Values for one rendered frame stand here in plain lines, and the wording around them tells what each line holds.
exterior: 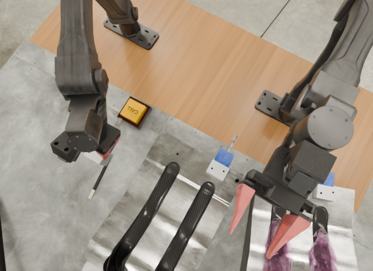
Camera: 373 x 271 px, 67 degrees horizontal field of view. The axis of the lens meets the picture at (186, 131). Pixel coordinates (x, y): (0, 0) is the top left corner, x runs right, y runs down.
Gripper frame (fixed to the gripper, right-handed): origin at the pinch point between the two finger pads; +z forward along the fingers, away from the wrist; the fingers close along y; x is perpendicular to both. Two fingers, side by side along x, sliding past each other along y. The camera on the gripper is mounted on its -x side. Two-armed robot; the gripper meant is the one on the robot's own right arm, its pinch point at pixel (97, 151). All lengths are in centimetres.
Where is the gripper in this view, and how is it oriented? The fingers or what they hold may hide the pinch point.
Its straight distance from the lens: 75.8
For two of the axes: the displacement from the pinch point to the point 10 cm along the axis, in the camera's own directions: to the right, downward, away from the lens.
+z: -1.9, 6.1, 7.7
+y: 8.7, 4.6, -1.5
